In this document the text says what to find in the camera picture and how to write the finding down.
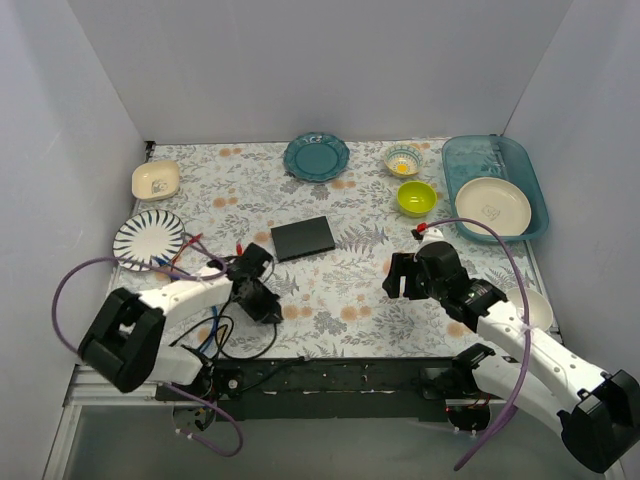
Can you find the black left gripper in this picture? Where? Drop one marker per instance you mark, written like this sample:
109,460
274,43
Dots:
261,304

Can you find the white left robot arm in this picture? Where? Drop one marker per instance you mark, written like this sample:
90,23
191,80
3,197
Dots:
123,343

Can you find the cream round plate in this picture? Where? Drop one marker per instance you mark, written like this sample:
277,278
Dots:
496,203

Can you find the cream square bowl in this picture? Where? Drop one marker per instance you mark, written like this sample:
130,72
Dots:
154,181

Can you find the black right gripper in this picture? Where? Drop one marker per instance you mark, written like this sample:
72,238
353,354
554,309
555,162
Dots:
406,277

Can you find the black network switch box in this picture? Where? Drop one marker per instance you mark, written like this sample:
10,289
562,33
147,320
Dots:
303,238

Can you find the patterned small bowl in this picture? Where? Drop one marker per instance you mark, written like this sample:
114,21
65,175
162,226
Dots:
403,160

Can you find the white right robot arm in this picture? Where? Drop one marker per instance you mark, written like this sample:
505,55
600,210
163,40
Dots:
595,413

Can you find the teal scalloped plate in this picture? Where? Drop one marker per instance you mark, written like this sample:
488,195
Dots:
316,157

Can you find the white bowl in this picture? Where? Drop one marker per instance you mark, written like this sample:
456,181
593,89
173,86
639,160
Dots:
540,310

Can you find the aluminium frame rail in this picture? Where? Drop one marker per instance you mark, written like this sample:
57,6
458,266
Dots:
105,434

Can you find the teal plastic tray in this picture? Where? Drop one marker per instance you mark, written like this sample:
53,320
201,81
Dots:
473,156

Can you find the lime green bowl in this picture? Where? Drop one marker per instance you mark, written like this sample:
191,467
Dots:
416,199

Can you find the blue striped white plate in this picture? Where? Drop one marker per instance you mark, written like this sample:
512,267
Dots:
151,237

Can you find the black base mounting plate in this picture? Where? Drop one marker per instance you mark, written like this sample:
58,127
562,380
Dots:
326,388

